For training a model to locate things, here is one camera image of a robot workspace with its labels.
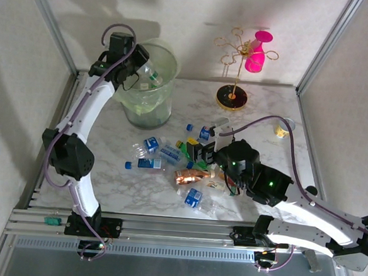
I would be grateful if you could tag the aluminium frame post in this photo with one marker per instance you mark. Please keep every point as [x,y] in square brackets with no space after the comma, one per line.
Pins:
[329,44]
[53,24]

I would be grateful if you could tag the clear bottle pale blue label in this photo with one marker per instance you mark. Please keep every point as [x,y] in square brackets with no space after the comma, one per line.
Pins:
[170,153]

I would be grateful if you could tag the blue-capped blue label bottle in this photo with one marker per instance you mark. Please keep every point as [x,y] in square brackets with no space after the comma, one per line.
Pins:
[149,163]

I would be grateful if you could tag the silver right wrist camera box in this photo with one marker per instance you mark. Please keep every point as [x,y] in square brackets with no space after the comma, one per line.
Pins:
[222,128]

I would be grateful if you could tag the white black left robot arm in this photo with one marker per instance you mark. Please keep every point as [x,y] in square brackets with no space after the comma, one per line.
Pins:
[91,106]

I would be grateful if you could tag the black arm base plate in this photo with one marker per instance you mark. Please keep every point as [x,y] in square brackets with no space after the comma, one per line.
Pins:
[114,226]
[243,237]

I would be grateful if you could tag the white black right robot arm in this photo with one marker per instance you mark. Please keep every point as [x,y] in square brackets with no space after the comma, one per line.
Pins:
[317,213]

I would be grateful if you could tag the white-capped blue label bottle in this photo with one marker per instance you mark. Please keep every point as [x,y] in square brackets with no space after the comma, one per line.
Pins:
[151,144]

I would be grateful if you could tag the pink wine glass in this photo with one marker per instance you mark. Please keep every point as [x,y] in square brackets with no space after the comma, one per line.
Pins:
[256,59]

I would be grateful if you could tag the green bottle yellow cap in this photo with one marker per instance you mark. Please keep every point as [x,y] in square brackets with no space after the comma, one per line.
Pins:
[183,150]

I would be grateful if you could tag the grey metal bottom panel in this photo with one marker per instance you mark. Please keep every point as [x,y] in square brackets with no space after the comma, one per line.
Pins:
[174,274]

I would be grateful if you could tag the clear bottle green leaf label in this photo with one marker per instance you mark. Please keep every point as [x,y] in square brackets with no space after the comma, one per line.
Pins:
[155,76]

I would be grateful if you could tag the black round knob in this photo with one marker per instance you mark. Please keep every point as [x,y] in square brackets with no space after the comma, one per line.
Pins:
[311,190]

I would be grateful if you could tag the clear bottle orange swirl label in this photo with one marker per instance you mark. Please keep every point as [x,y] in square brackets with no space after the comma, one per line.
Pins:
[215,185]

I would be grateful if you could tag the green terminal connector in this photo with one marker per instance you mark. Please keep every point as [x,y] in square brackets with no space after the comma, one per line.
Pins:
[52,221]

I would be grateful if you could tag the small black controller board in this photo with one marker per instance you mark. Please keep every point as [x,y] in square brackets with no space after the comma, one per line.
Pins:
[95,246]
[265,260]

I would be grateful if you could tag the crushed clear bottle blue label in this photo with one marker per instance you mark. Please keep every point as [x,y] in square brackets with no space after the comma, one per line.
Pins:
[194,198]

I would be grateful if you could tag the yellow tin can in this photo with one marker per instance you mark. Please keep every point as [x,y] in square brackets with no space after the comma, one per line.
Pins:
[280,131]

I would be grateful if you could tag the aluminium side rail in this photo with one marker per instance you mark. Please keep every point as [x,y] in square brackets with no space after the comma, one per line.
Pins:
[67,98]
[307,115]

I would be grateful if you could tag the copper coloured drink bottle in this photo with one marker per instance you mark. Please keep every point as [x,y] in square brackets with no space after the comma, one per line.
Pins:
[187,176]

